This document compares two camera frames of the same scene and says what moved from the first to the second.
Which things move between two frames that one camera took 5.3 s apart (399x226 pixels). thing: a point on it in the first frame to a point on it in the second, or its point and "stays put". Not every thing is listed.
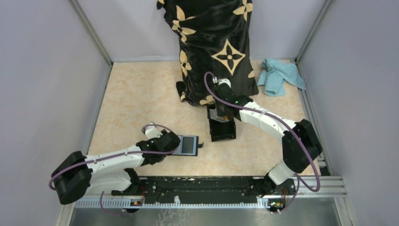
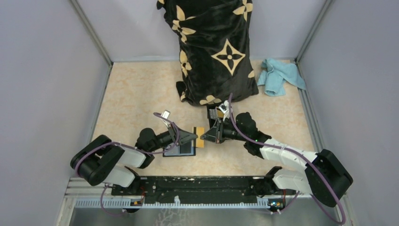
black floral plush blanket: x=214 y=38 stays put
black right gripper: x=219 y=112 to x=213 y=134
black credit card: x=187 y=145 stays put
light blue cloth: x=275 y=73 stays put
